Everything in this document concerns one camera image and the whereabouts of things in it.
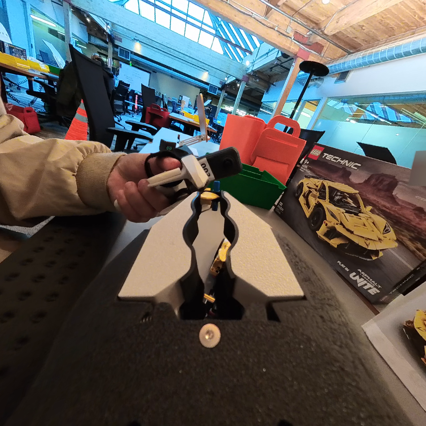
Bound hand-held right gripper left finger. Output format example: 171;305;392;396
117;192;204;317

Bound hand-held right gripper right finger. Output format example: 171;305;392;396
219;191;306;307

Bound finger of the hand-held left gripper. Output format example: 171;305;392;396
181;154;214;191

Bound small yellow piece blue pin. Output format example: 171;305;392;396
199;180;222;212

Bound yellow toy brick car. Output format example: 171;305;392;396
202;239;232;317

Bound person's left forearm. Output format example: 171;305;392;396
0;113;128;227

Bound grey desk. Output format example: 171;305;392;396
110;128;426;426

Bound person's left hand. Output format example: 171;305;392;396
106;153;182;223

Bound red plastic carry case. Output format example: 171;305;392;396
219;114;307;186

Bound green plastic bin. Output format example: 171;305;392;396
207;162;287;211

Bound red bag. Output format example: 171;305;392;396
146;103;172;131
6;105;42;135

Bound dark toy car box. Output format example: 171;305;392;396
274;142;426;305

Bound whiteboard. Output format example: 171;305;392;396
117;61;151;94

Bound black perforated board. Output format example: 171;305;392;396
0;213;128;426

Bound orange traffic cone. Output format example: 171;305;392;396
64;99;89;142

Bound black office chair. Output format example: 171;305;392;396
68;43;154;153

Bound black floor lamp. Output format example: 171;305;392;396
282;61;330;134

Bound skylight windows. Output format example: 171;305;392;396
108;0;264;63

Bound grey instruction booklet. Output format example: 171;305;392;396
361;293;426;414

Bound row of yellow bins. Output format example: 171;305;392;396
0;51;62;76

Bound silver ventilation duct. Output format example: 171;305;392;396
296;35;426;88

